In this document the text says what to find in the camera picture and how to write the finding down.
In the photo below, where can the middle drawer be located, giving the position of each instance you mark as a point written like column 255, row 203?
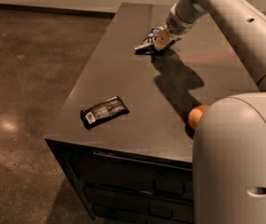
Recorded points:
column 181, row 212

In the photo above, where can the drawer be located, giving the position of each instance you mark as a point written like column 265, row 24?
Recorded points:
column 181, row 212
column 120, row 173
column 129, row 217

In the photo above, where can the bottom drawer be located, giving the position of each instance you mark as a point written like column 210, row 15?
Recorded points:
column 129, row 217

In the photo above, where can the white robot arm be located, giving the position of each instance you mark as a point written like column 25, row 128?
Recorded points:
column 229, row 145

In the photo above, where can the top drawer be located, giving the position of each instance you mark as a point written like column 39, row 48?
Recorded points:
column 120, row 173

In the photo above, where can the black snack bar wrapper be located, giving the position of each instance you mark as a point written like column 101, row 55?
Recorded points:
column 103, row 112

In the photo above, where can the blue chip bag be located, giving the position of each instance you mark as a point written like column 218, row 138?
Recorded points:
column 147, row 46

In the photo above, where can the dark drawer cabinet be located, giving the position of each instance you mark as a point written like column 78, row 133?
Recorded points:
column 63, row 152

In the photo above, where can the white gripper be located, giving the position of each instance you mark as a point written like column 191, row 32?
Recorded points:
column 179, row 25

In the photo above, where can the orange fruit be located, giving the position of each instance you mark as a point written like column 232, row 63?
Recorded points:
column 195, row 115

